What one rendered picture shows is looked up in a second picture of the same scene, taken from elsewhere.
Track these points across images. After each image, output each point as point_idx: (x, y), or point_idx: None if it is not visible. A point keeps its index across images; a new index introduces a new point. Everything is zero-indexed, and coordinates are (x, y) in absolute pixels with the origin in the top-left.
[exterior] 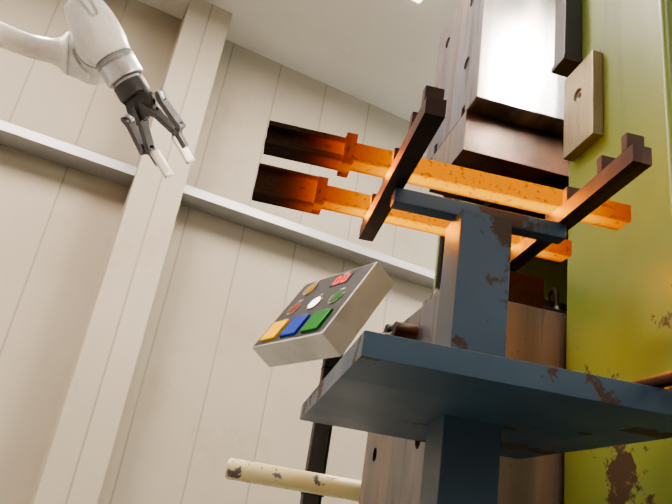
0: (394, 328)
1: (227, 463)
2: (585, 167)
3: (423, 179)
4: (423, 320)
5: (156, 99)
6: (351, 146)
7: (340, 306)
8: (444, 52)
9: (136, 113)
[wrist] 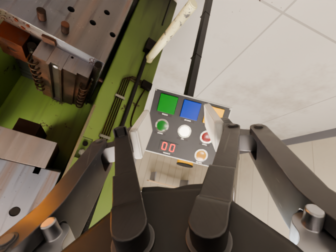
0: (40, 9)
1: (193, 4)
2: None
3: None
4: (29, 14)
5: (45, 219)
6: None
7: (151, 110)
8: None
9: (197, 197)
